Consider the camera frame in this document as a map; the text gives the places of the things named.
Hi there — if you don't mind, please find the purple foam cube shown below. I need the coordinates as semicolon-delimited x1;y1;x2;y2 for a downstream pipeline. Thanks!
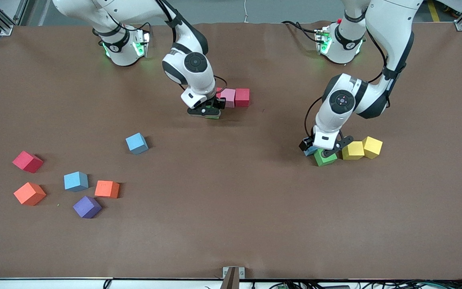
73;195;103;219

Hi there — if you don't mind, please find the orange foam cube with dents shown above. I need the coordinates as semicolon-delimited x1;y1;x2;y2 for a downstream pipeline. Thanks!
94;180;120;199

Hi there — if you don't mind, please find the table cover mat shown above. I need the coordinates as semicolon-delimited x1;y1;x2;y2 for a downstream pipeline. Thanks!
0;22;462;280

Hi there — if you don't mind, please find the pink foam cube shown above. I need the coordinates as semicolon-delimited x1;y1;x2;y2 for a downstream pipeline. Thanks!
221;88;236;108

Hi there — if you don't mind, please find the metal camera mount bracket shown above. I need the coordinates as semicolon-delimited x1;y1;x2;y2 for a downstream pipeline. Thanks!
222;266;246;289

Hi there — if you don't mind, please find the black base cable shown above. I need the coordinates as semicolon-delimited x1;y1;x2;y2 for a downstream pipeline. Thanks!
281;20;320;44

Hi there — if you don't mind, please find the yellow foam cube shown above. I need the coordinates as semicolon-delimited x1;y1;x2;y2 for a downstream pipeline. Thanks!
362;136;383;160
341;141;365;161

